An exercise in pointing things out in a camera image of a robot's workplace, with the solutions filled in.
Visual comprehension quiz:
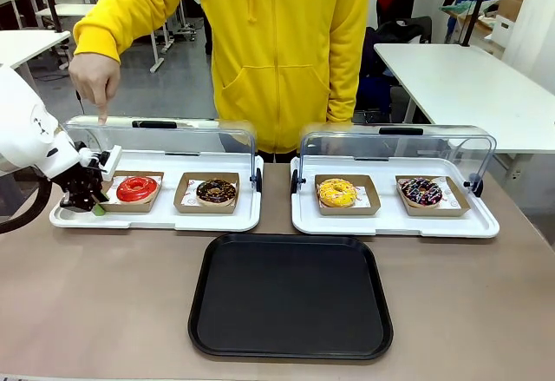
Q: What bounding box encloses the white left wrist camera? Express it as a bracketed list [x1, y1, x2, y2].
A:
[100, 144, 123, 183]

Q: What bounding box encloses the clear display case lid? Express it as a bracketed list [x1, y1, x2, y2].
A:
[291, 122, 498, 198]
[63, 115, 264, 194]

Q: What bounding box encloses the white storage box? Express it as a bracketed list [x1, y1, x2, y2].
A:
[493, 13, 518, 59]

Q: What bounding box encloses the person's right hand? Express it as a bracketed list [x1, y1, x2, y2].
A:
[68, 52, 122, 127]

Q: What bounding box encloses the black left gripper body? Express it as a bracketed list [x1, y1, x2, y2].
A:
[60, 162, 106, 204]

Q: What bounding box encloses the white display case base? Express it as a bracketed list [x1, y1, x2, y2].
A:
[290, 154, 501, 239]
[49, 149, 264, 233]

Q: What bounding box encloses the white printed liner paper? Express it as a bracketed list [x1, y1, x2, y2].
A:
[436, 180, 461, 209]
[353, 184, 375, 208]
[178, 178, 200, 207]
[105, 173, 164, 206]

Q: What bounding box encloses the yellow glazed donut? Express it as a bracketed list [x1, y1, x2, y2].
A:
[317, 177, 359, 209]

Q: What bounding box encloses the person's right forearm yellow sleeve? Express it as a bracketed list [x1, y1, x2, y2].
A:
[72, 0, 183, 66]

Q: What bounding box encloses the white table with metal legs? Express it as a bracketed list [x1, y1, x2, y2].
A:
[36, 3, 166, 74]

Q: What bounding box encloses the chocolate nut donut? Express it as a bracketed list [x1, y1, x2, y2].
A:
[195, 178, 238, 207]

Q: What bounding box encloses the white table with black pole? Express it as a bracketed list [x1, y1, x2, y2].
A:
[0, 30, 72, 72]

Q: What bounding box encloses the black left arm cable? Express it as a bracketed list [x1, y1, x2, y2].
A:
[0, 175, 56, 235]

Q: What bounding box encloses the large white table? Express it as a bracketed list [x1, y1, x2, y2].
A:
[373, 42, 555, 155]

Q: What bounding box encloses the chocolate sprinkle donut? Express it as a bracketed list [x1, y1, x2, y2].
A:
[399, 176, 444, 209]

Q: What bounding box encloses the brown cardboard donut box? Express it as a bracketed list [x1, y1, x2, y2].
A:
[314, 174, 382, 218]
[99, 170, 166, 214]
[173, 171, 241, 215]
[395, 174, 472, 219]

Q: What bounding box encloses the person in yellow hoodie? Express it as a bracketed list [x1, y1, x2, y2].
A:
[72, 0, 373, 154]

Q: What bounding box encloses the red glazed donut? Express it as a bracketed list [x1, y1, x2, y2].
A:
[115, 174, 159, 206]

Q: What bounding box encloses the black serving tray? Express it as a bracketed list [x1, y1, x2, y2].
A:
[187, 233, 395, 361]

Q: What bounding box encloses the black office chair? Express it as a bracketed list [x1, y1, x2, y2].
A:
[371, 15, 434, 46]

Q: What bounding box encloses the person's left forearm yellow sleeve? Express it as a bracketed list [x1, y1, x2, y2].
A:
[325, 37, 363, 124]

